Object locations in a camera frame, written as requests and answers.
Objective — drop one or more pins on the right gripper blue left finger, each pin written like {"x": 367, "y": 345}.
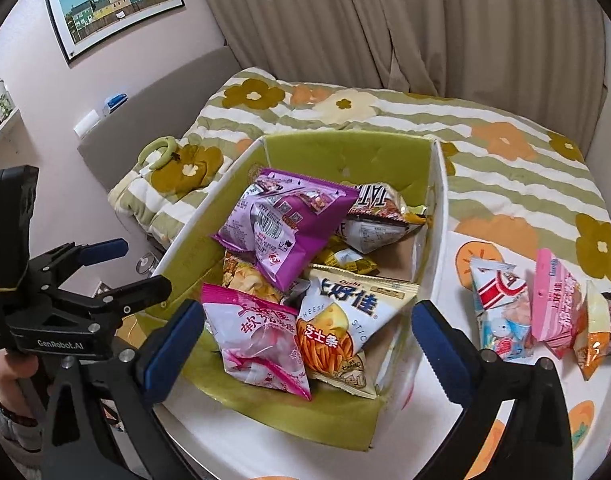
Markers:
{"x": 77, "y": 439}

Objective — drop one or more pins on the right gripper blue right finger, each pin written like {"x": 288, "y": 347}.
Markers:
{"x": 536, "y": 441}

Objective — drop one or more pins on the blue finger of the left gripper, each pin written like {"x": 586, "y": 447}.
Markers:
{"x": 103, "y": 251}

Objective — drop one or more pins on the pink marshmallow snack bag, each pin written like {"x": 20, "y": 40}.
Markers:
{"x": 556, "y": 304}

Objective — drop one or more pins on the red white blue snack bag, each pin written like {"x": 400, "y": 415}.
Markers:
{"x": 503, "y": 309}

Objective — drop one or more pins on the grey potato chip bag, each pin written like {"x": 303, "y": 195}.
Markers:
{"x": 243, "y": 276}

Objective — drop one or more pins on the purple snack bag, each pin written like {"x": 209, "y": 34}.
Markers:
{"x": 282, "y": 220}

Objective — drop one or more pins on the cheese sticks snack bag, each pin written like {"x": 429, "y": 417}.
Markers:
{"x": 340, "y": 312}

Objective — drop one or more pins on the person left hand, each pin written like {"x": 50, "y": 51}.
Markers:
{"x": 13, "y": 367}

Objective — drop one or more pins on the orange cream snack bag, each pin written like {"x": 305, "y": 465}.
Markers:
{"x": 594, "y": 334}

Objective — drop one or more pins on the grey headboard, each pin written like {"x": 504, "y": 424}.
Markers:
{"x": 168, "y": 107}

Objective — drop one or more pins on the white cup on shelf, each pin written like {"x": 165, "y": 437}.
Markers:
{"x": 0, "y": 100}

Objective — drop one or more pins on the green cardboard box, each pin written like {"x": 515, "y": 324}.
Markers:
{"x": 412, "y": 166}

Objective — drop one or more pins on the framed houses picture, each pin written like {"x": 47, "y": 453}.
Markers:
{"x": 81, "y": 25}

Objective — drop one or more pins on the floral striped quilt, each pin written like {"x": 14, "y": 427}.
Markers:
{"x": 511, "y": 181}

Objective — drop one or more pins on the beige curtain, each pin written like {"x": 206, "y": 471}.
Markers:
{"x": 541, "y": 59}

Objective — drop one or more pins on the green ring toy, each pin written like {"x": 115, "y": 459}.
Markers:
{"x": 165, "y": 146}

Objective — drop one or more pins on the white blue wall device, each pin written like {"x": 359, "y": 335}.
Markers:
{"x": 91, "y": 119}

